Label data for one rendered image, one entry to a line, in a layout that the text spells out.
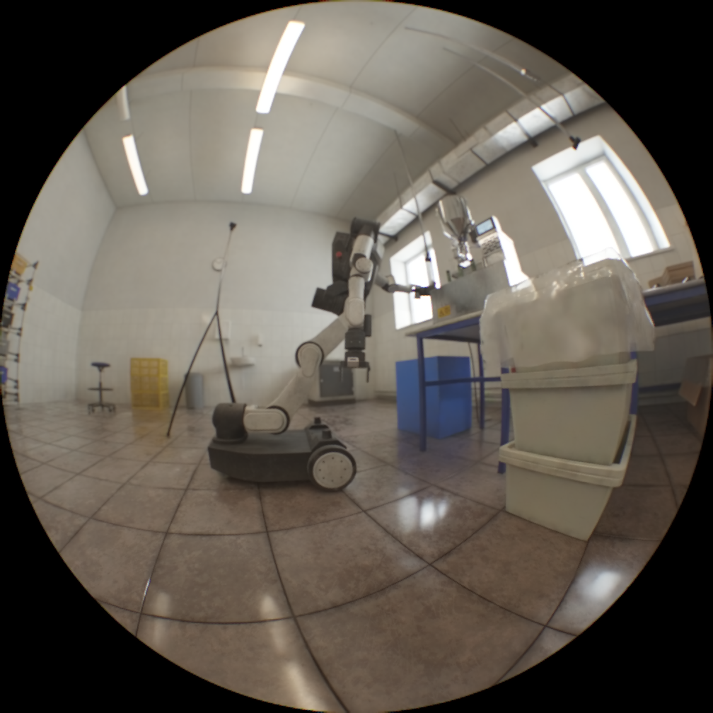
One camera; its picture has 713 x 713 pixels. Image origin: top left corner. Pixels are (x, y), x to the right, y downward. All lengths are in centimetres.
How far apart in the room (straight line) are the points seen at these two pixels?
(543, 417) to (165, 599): 99
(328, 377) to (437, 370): 253
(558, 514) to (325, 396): 360
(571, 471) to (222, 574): 85
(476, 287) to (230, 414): 142
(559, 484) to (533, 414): 21
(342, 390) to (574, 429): 367
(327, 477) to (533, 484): 74
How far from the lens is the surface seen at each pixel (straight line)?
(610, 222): 353
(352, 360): 88
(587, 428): 64
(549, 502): 74
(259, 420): 107
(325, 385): 384
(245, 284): 470
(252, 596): 60
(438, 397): 163
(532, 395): 67
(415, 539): 72
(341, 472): 96
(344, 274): 123
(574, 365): 64
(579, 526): 75
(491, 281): 128
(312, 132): 456
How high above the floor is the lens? 47
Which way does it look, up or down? 5 degrees up
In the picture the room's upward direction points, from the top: 2 degrees counter-clockwise
